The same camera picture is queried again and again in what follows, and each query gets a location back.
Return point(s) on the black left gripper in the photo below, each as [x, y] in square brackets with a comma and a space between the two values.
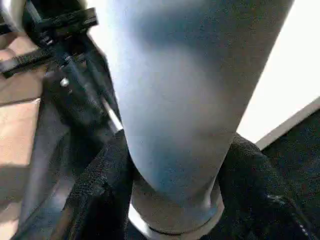
[50, 25]

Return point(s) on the black work mat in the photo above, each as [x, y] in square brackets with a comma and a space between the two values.
[300, 165]

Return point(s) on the white table top frame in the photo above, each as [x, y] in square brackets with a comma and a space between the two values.
[295, 75]

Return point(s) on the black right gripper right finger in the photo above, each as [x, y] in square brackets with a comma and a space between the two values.
[265, 195]

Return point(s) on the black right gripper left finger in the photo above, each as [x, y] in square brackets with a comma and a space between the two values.
[100, 195]

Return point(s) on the white plastic table leg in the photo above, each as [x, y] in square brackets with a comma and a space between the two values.
[190, 100]

